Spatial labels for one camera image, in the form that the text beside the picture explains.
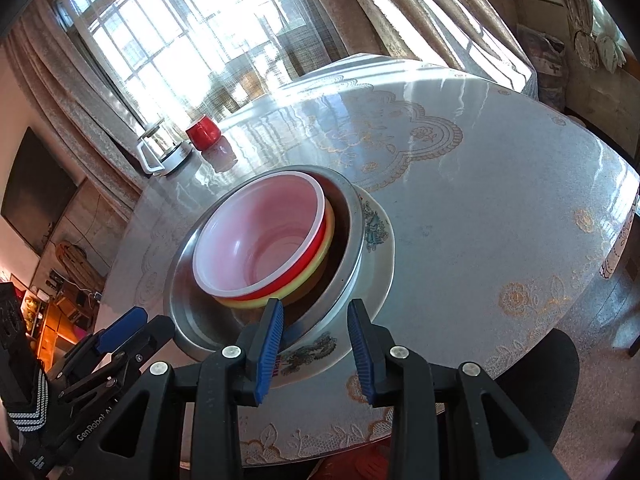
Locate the low wooden cabinet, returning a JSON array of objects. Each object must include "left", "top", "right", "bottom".
[{"left": 25, "top": 267, "right": 108, "bottom": 366}]

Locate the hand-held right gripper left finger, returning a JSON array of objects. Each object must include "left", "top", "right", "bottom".
[{"left": 82, "top": 298, "right": 286, "bottom": 480}]

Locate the tied beige curtain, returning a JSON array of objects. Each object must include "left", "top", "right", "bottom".
[{"left": 542, "top": 0, "right": 628, "bottom": 71}]

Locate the black wall television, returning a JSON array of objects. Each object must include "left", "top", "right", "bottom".
[{"left": 0, "top": 126, "right": 79, "bottom": 256}]

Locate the red plastic stool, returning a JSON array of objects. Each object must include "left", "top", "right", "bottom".
[{"left": 315, "top": 447, "right": 396, "bottom": 480}]

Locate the patterned bag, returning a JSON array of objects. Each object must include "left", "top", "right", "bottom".
[{"left": 515, "top": 25, "right": 568, "bottom": 111}]

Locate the red plastic bowl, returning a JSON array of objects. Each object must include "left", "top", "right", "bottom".
[{"left": 192, "top": 172, "right": 335, "bottom": 297}]

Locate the large white printed plate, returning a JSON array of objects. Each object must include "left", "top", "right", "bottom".
[{"left": 272, "top": 186, "right": 397, "bottom": 389}]

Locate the large barred window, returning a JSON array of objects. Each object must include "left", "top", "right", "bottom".
[{"left": 55, "top": 0, "right": 311, "bottom": 131}]

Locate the woven straw item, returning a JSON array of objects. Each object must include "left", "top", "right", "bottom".
[{"left": 55, "top": 241, "right": 108, "bottom": 288}]

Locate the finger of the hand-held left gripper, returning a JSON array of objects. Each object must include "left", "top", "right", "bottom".
[
  {"left": 60, "top": 308, "right": 149, "bottom": 378},
  {"left": 57, "top": 315, "right": 177, "bottom": 405}
]

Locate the white glass electric kettle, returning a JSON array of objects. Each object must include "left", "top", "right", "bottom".
[{"left": 136, "top": 117, "right": 193, "bottom": 177}]

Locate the stainless steel bowl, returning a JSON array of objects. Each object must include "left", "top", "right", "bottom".
[{"left": 163, "top": 165, "right": 364, "bottom": 363}]

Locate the red mug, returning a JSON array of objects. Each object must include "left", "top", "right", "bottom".
[{"left": 185, "top": 115, "right": 222, "bottom": 152}]

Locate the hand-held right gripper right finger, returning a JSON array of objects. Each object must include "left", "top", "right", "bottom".
[{"left": 347, "top": 299, "right": 571, "bottom": 480}]

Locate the yellow plastic bowl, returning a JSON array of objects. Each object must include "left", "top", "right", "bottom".
[{"left": 212, "top": 200, "right": 335, "bottom": 309}]

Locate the beige patterned curtain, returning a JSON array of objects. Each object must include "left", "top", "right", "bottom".
[
  {"left": 330, "top": 0, "right": 538, "bottom": 96},
  {"left": 0, "top": 15, "right": 151, "bottom": 201}
]

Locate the sheer mesh curtain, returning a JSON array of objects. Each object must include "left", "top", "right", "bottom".
[{"left": 165, "top": 0, "right": 351, "bottom": 121}]

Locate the person's left hand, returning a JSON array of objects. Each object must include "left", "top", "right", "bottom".
[{"left": 0, "top": 367, "right": 52, "bottom": 480}]

